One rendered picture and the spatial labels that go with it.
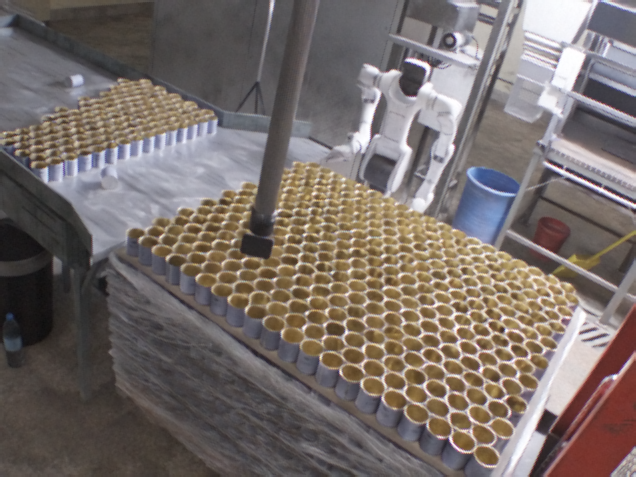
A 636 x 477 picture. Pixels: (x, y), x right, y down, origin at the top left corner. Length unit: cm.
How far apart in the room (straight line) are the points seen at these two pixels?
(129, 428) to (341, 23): 312
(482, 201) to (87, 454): 330
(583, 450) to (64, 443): 216
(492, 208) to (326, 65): 170
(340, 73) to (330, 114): 34
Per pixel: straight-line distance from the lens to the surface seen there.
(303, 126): 316
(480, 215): 463
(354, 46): 437
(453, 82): 438
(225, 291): 181
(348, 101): 445
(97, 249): 208
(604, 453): 161
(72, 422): 291
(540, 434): 218
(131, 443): 282
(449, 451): 154
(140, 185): 248
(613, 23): 415
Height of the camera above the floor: 229
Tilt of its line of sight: 33 degrees down
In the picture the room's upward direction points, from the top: 14 degrees clockwise
